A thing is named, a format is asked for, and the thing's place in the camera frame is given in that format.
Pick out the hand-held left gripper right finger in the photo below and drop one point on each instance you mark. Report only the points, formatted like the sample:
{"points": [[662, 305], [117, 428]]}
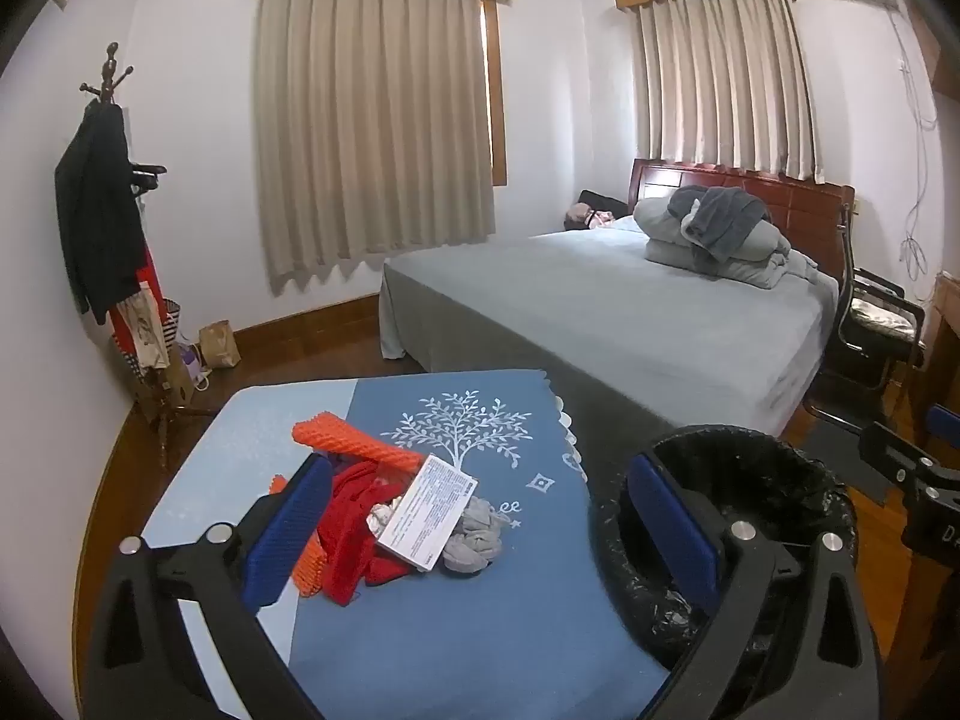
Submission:
{"points": [[671, 532]]}

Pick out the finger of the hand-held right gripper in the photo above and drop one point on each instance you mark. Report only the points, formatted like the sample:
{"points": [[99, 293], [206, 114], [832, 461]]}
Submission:
{"points": [[892, 454], [943, 427]]}

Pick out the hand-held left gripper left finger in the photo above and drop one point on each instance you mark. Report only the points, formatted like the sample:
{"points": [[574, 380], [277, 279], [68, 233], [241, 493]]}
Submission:
{"points": [[289, 532]]}

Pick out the orange foam net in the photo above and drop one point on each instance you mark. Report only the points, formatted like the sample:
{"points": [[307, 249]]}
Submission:
{"points": [[352, 441], [309, 574]]}

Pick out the red mesh bag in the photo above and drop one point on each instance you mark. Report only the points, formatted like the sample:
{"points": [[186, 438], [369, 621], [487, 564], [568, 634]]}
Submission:
{"points": [[352, 532]]}

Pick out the black trash bin with liner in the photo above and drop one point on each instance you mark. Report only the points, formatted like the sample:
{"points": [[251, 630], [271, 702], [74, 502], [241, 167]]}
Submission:
{"points": [[757, 465]]}

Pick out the white printed card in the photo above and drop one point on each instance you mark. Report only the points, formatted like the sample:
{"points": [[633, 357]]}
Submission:
{"points": [[427, 514]]}

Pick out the tissue ball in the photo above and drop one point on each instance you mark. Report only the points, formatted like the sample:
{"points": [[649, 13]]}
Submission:
{"points": [[472, 540]]}

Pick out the wooden desk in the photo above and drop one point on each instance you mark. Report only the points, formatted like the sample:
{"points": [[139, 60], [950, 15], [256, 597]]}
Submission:
{"points": [[946, 330]]}

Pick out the light blue table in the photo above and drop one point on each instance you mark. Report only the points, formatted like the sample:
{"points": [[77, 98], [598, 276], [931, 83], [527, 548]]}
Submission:
{"points": [[225, 450]]}

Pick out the patterned seat cushion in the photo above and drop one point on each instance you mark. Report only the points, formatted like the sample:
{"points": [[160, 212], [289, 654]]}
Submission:
{"points": [[885, 319]]}

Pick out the blue tree-print tablecloth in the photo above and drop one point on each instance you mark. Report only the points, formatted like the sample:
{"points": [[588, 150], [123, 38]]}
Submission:
{"points": [[465, 540]]}

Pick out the white purple bag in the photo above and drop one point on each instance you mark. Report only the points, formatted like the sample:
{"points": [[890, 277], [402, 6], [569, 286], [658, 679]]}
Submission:
{"points": [[187, 367]]}

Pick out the brown paper bag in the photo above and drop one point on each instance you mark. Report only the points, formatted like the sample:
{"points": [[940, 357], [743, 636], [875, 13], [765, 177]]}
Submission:
{"points": [[217, 349]]}

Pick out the black metal chair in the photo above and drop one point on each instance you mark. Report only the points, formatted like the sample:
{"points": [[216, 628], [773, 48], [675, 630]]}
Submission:
{"points": [[844, 255]]}

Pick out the bed with grey sheet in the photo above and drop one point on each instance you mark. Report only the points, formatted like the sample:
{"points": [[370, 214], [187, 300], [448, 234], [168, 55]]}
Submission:
{"points": [[600, 315]]}

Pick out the striped bag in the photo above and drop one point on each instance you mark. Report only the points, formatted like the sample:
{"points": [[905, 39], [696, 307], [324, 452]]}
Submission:
{"points": [[172, 322]]}

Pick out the beige printed tote bag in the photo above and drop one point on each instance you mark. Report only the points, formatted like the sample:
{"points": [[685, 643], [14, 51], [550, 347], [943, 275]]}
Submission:
{"points": [[146, 326]]}

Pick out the red wooden headboard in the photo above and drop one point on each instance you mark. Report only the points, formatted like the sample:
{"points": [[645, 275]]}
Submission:
{"points": [[795, 202]]}

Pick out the dark grey garment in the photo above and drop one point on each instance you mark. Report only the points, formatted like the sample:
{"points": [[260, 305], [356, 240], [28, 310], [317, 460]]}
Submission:
{"points": [[727, 217]]}

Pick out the folded grey duvet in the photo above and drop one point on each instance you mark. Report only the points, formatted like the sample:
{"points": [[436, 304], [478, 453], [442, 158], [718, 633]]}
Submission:
{"points": [[667, 240]]}

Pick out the pink cloth bundle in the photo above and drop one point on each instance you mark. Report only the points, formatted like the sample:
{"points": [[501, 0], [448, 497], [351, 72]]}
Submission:
{"points": [[589, 219]]}

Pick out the black bag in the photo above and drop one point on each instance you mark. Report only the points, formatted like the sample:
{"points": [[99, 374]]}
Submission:
{"points": [[604, 202]]}

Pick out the black coat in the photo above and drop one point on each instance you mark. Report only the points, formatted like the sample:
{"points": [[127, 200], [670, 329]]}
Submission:
{"points": [[97, 202]]}

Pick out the narrow beige curtain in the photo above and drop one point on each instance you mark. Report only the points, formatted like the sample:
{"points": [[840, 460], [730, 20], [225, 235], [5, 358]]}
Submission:
{"points": [[720, 90]]}

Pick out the wide beige curtain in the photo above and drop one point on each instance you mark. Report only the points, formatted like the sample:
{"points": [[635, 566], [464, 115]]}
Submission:
{"points": [[375, 127]]}

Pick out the wooden coat rack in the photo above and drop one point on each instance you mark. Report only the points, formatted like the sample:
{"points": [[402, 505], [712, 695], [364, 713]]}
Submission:
{"points": [[112, 60]]}

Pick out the wooden window frame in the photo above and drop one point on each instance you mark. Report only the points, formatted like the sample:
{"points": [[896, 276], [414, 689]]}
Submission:
{"points": [[495, 90]]}

